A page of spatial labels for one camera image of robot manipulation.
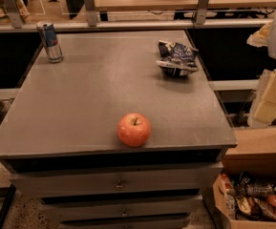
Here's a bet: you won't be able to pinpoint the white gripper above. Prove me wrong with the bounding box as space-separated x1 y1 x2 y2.
246 15 276 128

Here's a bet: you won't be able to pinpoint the blue chip bag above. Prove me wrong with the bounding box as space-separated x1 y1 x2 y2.
156 40 199 77

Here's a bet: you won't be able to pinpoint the red apple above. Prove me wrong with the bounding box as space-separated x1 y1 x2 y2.
117 113 151 148

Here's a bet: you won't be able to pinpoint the cardboard box of snacks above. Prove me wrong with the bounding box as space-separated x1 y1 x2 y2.
213 127 276 229

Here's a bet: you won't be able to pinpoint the orange snack in box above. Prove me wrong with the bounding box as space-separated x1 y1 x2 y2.
266 195 276 207

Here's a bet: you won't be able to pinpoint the top drawer metal knob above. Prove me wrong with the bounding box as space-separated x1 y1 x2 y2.
115 180 124 191

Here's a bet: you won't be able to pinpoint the drawer metal knob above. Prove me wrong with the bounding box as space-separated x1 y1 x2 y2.
121 209 128 217
115 180 124 191

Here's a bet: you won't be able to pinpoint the grey drawer cabinet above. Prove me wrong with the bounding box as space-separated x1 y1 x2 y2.
0 31 236 229

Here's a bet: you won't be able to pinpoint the blue silver energy drink can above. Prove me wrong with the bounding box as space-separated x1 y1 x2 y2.
36 20 63 63

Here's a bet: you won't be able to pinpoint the grey metal railing post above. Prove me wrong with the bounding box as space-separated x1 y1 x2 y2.
3 0 24 29
194 0 209 25
84 0 97 27

